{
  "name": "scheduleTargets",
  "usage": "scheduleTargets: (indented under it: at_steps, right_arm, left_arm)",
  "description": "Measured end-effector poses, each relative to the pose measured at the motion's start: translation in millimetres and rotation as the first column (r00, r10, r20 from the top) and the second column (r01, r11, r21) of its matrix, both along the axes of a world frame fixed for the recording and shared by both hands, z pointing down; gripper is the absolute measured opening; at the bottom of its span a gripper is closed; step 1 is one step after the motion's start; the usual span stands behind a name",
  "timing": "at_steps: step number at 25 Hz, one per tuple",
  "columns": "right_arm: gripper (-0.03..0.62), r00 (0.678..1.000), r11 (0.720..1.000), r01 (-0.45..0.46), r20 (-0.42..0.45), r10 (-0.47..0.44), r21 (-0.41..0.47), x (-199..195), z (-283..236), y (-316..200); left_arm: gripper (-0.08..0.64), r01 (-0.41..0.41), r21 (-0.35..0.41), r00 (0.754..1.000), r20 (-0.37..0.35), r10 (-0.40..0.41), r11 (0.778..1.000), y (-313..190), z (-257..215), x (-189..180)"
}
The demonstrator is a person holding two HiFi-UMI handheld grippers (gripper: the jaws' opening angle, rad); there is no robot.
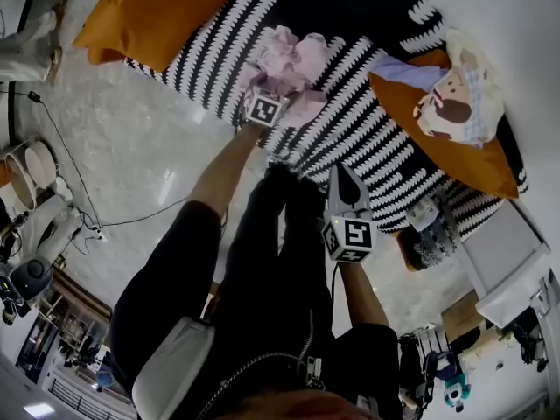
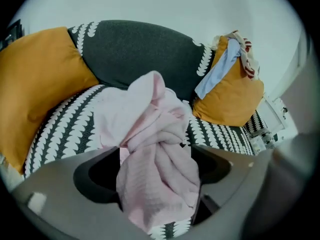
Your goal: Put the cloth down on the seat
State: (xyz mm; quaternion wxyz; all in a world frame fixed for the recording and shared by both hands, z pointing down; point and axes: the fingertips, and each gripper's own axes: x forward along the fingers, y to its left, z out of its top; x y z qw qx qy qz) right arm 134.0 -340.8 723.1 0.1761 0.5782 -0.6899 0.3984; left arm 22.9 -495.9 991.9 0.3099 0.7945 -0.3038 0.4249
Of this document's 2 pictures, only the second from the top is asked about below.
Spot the large orange cushion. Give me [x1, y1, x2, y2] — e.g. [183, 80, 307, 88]
[0, 26, 100, 175]

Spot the red striped white cloth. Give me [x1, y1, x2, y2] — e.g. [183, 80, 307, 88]
[212, 29, 261, 82]

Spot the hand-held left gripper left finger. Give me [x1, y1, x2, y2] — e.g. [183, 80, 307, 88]
[11, 145, 142, 240]

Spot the white cabinet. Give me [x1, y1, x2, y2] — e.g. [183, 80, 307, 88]
[259, 95, 290, 135]

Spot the small orange cushion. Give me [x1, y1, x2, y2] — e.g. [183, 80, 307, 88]
[192, 35, 265, 128]

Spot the light blue cloth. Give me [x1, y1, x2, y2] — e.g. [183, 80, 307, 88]
[194, 38, 242, 100]

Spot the dark patterned sofa seat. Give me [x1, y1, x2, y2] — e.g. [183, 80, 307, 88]
[23, 20, 271, 240]

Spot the pink cloth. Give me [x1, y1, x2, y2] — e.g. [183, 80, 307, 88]
[93, 70, 202, 235]

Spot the dark shelf unit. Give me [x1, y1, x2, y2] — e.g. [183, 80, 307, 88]
[0, 18, 24, 50]

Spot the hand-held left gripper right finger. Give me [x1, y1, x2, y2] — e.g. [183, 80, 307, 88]
[191, 144, 275, 240]

